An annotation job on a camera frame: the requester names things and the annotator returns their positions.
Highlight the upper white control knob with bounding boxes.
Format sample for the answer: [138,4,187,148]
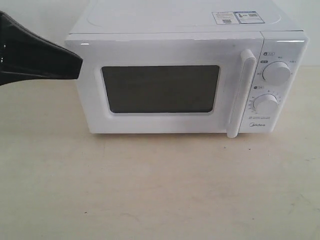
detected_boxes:
[262,61,291,85]

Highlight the white microwave oven body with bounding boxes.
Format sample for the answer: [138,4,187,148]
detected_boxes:
[68,0,309,134]

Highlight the white microwave door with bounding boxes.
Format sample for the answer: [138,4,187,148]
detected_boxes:
[65,31,264,138]

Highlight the lower white timer knob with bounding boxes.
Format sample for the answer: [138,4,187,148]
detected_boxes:
[253,94,279,115]

